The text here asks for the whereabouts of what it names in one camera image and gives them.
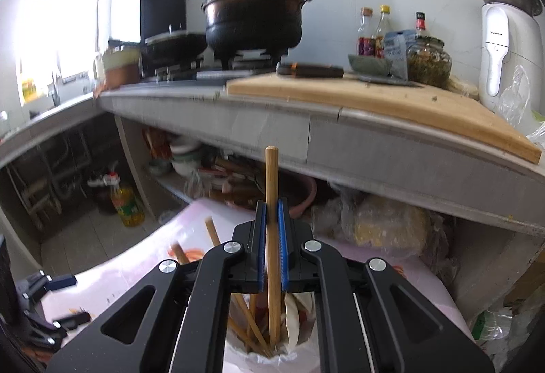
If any concrete kitchen counter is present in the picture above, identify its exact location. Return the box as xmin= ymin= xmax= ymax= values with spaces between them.
xmin=1 ymin=85 xmax=544 ymax=237

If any brown enamel pot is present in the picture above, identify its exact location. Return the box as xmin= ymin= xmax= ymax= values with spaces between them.
xmin=102 ymin=46 xmax=140 ymax=90

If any black splash guard panel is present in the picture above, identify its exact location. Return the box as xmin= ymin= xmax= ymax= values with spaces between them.
xmin=139 ymin=0 xmax=187 ymax=42

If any white electric kettle appliance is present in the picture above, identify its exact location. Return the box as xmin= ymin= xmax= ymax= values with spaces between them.
xmin=479 ymin=0 xmax=543 ymax=110

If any yellow cap vinegar bottle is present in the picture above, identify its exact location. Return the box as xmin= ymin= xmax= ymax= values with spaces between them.
xmin=375 ymin=4 xmax=392 ymax=58

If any kitchen cleaver knife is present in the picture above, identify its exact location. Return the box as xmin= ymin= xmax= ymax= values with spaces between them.
xmin=276 ymin=62 xmax=421 ymax=88

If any stack of white bowls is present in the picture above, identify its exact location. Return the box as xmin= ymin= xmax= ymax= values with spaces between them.
xmin=170 ymin=137 xmax=203 ymax=177

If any yellowish plastic food bag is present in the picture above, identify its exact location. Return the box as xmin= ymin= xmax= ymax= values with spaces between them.
xmin=311 ymin=195 xmax=449 ymax=259

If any red cap sauce bottle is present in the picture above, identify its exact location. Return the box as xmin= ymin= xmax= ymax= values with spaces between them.
xmin=358 ymin=7 xmax=375 ymax=57

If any wooden chopstick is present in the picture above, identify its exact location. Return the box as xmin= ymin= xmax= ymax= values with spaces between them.
xmin=234 ymin=293 xmax=271 ymax=357
xmin=247 ymin=294 xmax=258 ymax=340
xmin=205 ymin=217 xmax=221 ymax=247
xmin=227 ymin=316 xmax=265 ymax=355
xmin=265 ymin=145 xmax=282 ymax=349
xmin=171 ymin=243 xmax=189 ymax=265

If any dark soy sauce bottle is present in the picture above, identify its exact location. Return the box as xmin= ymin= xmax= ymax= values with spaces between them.
xmin=416 ymin=12 xmax=429 ymax=37

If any pink plastic basin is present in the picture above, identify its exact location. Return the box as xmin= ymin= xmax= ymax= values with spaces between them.
xmin=279 ymin=172 xmax=317 ymax=219

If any large black cooking pot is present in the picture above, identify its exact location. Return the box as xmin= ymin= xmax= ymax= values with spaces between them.
xmin=202 ymin=0 xmax=313 ymax=62

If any white plastic bag liner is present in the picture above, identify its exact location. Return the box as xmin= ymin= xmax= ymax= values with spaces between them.
xmin=224 ymin=293 xmax=320 ymax=372

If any yellow cooking oil bottle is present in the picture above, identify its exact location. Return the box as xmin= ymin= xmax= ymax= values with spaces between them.
xmin=104 ymin=171 xmax=145 ymax=227

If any cream plastic ladle spoon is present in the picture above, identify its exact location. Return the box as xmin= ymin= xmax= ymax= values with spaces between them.
xmin=282 ymin=292 xmax=316 ymax=353

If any wooden cutting board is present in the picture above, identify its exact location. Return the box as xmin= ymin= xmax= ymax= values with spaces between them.
xmin=226 ymin=74 xmax=541 ymax=164

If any blue seasoning packet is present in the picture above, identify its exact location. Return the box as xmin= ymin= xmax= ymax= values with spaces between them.
xmin=383 ymin=29 xmax=416 ymax=81

